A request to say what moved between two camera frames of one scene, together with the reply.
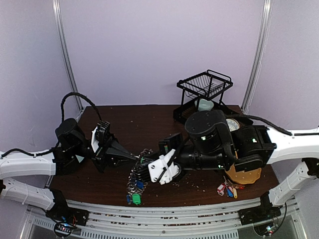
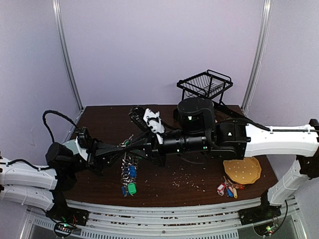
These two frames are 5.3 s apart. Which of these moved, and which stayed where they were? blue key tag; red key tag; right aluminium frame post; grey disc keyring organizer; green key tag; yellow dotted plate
Moved: grey disc keyring organizer; green key tag
Stayed: red key tag; blue key tag; right aluminium frame post; yellow dotted plate
